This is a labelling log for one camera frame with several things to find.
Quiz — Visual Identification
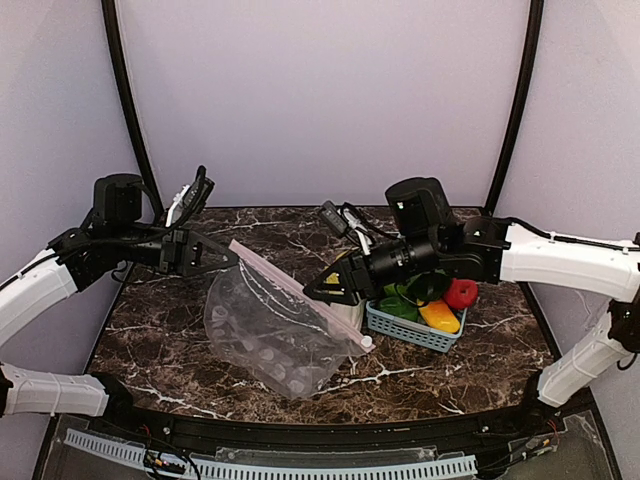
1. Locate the yellow white napa cabbage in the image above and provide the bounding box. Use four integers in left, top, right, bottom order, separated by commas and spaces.
330, 301, 365, 330

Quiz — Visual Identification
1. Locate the clear zip top bag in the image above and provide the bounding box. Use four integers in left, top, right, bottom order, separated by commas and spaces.
204, 240, 375, 399

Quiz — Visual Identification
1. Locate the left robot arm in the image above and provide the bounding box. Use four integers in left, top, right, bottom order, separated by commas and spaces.
1, 167, 238, 417

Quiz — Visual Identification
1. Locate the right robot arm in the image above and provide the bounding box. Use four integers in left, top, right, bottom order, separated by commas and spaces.
303, 177, 639, 408

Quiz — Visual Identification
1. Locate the green bell pepper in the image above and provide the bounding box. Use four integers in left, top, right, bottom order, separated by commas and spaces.
376, 296, 420, 323

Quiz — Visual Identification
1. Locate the green leafy vegetable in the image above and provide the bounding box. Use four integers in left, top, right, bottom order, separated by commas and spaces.
402, 271, 452, 304

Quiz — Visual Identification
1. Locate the light blue plastic basket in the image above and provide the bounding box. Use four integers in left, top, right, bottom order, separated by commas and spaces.
365, 302, 468, 353

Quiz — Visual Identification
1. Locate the orange yellow mango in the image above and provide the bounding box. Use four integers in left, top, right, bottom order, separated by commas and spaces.
418, 300, 461, 334

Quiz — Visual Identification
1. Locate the red apple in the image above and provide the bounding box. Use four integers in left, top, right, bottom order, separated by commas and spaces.
443, 279, 479, 310

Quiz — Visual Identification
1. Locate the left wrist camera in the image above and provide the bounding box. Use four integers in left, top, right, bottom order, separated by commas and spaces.
165, 165, 215, 228

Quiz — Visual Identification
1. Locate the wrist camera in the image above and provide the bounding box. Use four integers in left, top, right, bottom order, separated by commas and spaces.
319, 200, 373, 255
165, 165, 215, 228

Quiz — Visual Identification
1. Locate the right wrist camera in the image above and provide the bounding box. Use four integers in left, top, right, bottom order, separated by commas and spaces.
319, 200, 373, 255

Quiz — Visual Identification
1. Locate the white slotted cable duct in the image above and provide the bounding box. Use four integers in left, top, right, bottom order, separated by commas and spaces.
64, 429, 478, 480

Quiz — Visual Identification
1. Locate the black front rail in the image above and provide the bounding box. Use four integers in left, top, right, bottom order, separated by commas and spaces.
84, 389, 596, 464

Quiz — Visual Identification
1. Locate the left black frame post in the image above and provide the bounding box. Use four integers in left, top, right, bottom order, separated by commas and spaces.
100, 0, 163, 212

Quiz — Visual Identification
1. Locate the black frame post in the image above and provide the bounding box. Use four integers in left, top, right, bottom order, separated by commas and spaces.
484, 0, 545, 215
100, 0, 163, 212

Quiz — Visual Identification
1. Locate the right black frame post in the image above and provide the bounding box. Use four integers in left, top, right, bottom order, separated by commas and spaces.
484, 0, 545, 215

